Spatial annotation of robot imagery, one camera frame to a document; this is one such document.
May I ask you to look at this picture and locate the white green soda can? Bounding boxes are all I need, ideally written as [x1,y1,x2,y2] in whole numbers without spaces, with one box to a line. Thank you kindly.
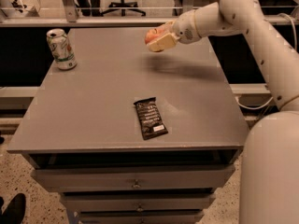
[47,28,78,70]

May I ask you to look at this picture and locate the grey metal railing frame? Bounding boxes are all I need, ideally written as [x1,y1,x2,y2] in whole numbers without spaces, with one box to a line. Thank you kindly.
[0,0,299,28]

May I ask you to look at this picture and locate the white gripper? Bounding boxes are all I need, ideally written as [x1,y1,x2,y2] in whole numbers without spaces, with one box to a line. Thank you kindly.
[147,10,200,52]

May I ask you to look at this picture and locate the grey drawer cabinet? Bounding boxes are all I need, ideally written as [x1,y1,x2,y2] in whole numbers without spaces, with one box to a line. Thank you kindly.
[7,26,250,224]

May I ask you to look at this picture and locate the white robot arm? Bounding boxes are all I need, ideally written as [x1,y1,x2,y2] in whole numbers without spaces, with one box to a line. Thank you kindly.
[145,0,299,224]

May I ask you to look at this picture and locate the grey drawer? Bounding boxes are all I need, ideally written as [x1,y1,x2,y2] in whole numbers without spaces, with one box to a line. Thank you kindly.
[79,210,204,224]
[61,193,215,212]
[32,164,235,192]

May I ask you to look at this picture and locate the black rxbar chocolate wrapper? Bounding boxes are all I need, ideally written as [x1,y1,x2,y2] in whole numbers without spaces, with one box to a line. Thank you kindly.
[134,97,168,140]

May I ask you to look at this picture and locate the middle grey drawer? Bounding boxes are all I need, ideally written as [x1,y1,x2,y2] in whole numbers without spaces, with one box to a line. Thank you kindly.
[61,193,215,212]

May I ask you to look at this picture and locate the top grey drawer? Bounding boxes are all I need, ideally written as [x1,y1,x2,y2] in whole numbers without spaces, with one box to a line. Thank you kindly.
[32,164,235,192]

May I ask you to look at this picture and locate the bottom grey drawer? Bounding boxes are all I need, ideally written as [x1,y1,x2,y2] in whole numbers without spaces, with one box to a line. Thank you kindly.
[79,210,204,224]

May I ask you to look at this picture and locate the black shoe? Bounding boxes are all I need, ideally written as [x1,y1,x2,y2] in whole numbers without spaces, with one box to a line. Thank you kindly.
[0,193,26,224]

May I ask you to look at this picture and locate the red apple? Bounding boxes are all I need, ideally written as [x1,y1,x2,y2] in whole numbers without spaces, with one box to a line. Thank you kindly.
[144,28,165,45]

